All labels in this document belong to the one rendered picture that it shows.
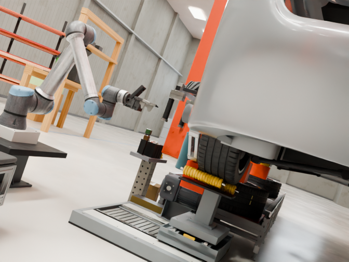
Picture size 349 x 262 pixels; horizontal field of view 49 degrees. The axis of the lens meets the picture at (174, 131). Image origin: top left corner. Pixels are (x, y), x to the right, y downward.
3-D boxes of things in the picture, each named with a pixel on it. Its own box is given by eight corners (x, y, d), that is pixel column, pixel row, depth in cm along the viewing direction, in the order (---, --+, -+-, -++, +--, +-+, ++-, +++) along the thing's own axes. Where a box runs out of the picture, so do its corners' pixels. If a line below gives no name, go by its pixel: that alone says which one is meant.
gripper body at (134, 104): (142, 112, 244) (126, 106, 248) (147, 99, 244) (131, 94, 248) (137, 110, 237) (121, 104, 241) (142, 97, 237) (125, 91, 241)
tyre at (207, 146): (266, 71, 202) (274, 94, 265) (225, 60, 210) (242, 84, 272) (226, 188, 203) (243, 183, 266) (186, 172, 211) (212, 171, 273)
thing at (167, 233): (212, 266, 208) (218, 249, 208) (155, 239, 220) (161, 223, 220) (228, 249, 255) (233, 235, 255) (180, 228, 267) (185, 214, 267)
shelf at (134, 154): (148, 161, 293) (149, 158, 293) (129, 154, 298) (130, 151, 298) (166, 163, 333) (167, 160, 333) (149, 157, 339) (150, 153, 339)
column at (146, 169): (136, 209, 312) (153, 161, 312) (125, 205, 316) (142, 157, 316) (141, 208, 322) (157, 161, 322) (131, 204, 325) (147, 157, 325)
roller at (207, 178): (223, 190, 221) (226, 180, 221) (177, 172, 231) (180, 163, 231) (225, 189, 227) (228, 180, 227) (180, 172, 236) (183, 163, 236)
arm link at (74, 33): (71, 12, 241) (98, 110, 229) (83, 18, 253) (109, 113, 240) (57, 20, 245) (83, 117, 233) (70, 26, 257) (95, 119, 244)
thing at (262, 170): (265, 180, 457) (274, 153, 457) (224, 165, 474) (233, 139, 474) (266, 180, 473) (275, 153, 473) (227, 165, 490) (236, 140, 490)
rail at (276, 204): (263, 241, 276) (273, 212, 276) (255, 238, 278) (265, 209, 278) (279, 210, 509) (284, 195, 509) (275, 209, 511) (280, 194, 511)
